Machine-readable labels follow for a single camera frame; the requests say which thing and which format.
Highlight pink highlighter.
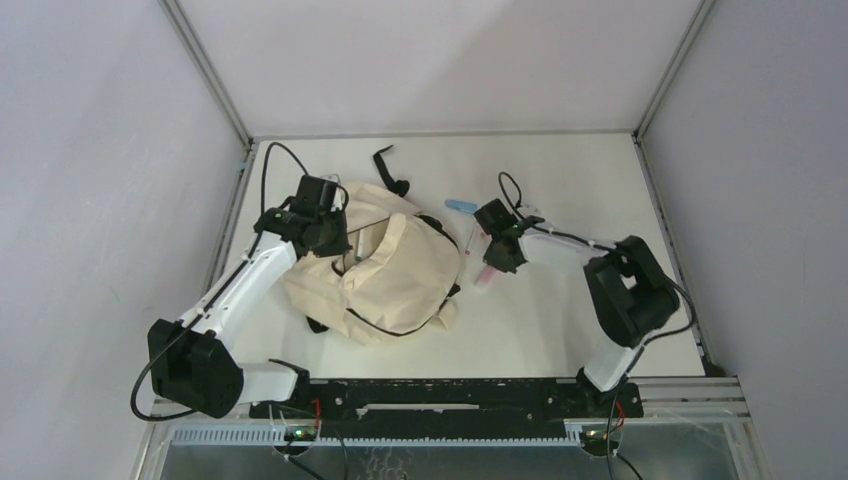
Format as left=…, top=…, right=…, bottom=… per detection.
left=473, top=265, right=499, bottom=290

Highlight light blue eraser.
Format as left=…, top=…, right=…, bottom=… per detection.
left=444, top=199, right=479, bottom=215

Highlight beige canvas student bag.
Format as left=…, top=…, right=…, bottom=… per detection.
left=282, top=148, right=462, bottom=345

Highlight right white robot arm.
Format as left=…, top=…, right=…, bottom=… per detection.
left=474, top=199, right=691, bottom=416

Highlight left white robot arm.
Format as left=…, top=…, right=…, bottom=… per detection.
left=140, top=175, right=350, bottom=419

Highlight pink marker pen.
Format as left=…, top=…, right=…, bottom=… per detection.
left=464, top=224, right=479, bottom=256

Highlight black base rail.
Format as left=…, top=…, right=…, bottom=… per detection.
left=249, top=377, right=644, bottom=441

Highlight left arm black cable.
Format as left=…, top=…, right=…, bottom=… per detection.
left=129, top=141, right=313, bottom=424

